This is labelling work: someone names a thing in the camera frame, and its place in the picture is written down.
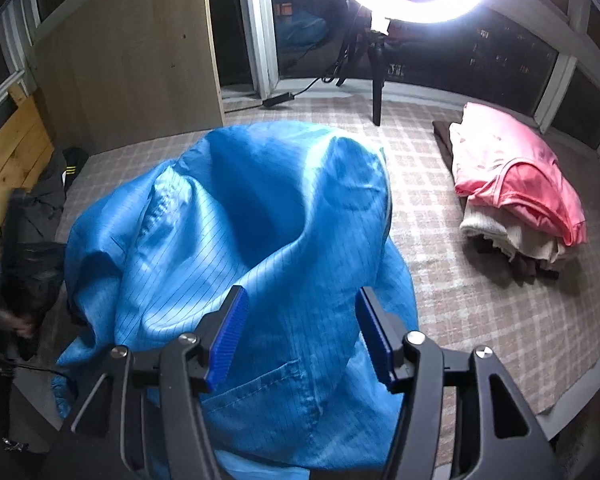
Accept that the pink folded garment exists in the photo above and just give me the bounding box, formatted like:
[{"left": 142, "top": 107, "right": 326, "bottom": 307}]
[{"left": 450, "top": 102, "right": 588, "bottom": 247}]

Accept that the tan wooden cabinet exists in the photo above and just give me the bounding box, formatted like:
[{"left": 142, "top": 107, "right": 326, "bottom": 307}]
[{"left": 29, "top": 0, "right": 224, "bottom": 154}]

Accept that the beige folded garment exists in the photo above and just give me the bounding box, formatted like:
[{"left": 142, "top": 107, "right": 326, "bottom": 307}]
[{"left": 460, "top": 204, "right": 579, "bottom": 268}]

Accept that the yellow wooden board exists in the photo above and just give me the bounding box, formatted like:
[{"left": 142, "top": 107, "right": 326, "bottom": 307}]
[{"left": 0, "top": 84, "right": 55, "bottom": 231}]

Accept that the blue striped work jacket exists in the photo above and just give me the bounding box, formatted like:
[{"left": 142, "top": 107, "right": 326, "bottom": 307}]
[{"left": 58, "top": 122, "right": 418, "bottom": 479}]

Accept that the black garment with stripes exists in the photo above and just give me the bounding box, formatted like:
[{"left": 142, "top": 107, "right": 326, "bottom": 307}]
[{"left": 29, "top": 146, "right": 88, "bottom": 209}]

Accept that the black power adapter cable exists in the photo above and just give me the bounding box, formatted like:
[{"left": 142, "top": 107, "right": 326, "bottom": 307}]
[{"left": 262, "top": 44, "right": 354, "bottom": 109}]

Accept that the dark brown folded garment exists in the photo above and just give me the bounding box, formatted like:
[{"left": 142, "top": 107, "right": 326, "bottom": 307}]
[{"left": 460, "top": 125, "right": 567, "bottom": 281}]

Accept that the plaid bed sheet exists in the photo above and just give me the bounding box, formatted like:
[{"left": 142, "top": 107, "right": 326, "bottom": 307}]
[{"left": 34, "top": 90, "right": 600, "bottom": 466}]

